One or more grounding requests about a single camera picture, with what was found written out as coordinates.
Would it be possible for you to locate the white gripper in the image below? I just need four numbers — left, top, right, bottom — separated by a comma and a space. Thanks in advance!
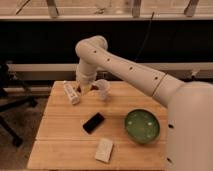
77, 76, 94, 95

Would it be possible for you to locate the black smartphone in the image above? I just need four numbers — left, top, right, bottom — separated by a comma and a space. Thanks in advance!
83, 113, 105, 134

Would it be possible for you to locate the black office chair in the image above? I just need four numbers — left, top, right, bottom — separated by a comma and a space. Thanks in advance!
0, 61, 39, 148

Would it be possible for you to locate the black cable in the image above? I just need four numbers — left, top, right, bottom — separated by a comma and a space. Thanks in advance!
134, 11, 156, 63

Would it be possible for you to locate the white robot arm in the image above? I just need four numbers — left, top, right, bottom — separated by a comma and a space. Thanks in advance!
75, 36, 213, 171

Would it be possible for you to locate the green bowl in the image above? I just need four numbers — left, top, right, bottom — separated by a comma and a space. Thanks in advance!
124, 109, 160, 144

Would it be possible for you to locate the white milk carton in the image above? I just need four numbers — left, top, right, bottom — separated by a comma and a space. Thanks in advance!
63, 81, 80, 105

